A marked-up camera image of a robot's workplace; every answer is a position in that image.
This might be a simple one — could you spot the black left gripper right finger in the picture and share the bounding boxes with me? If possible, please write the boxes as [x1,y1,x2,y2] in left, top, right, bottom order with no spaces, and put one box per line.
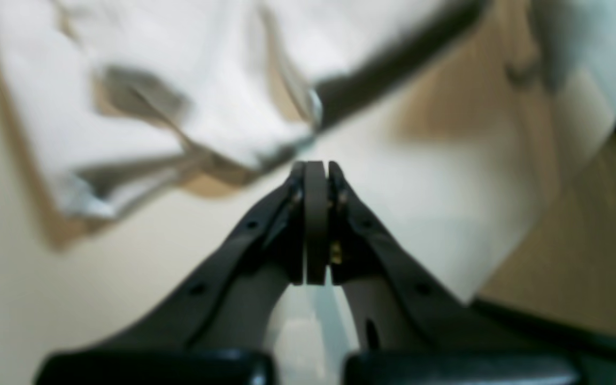
[308,161,585,384]

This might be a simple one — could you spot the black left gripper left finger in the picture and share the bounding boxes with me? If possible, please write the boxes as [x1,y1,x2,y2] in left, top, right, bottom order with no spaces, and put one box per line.
[36,163,306,384]

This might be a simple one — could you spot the white T-shirt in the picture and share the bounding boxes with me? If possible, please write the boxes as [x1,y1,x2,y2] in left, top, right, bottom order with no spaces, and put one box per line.
[0,1,488,220]

